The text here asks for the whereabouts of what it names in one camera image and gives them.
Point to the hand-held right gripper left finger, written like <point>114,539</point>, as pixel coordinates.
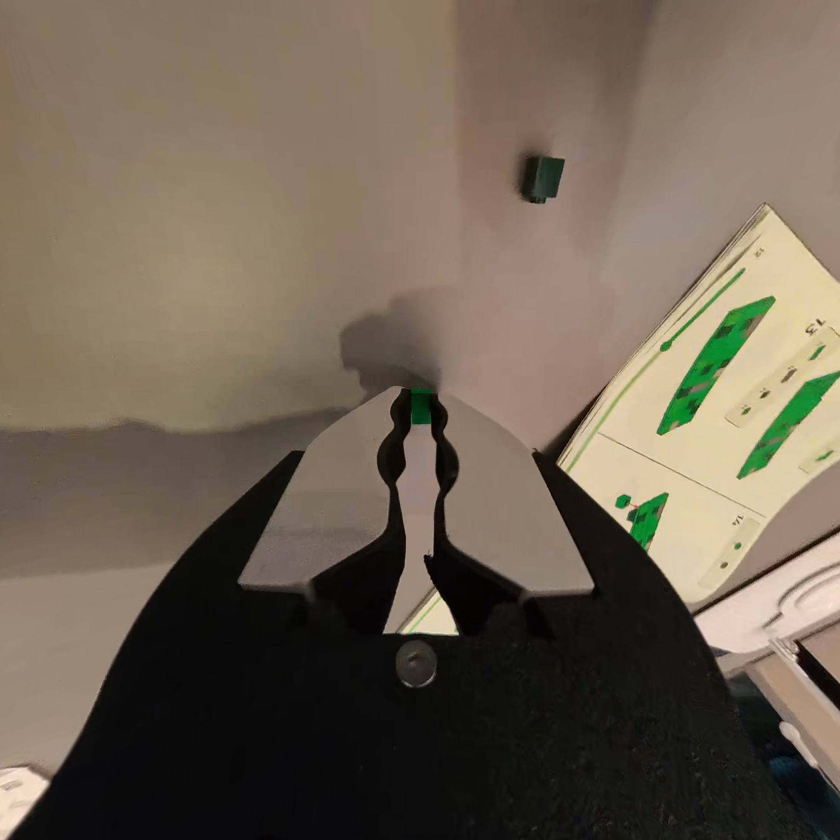
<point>321,518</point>

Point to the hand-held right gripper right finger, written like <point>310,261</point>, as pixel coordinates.
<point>512,518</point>

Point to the bright green small brick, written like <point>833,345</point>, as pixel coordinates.
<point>421,408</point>

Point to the dark green brick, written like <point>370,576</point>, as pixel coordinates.
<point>544,178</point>

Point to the grey desk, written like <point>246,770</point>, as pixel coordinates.
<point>197,197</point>

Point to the open instruction booklet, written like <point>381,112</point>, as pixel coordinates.
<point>722,459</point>

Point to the white divider bracket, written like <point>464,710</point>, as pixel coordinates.
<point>800,695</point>

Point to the small white bracket piece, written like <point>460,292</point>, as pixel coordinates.
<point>19,791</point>

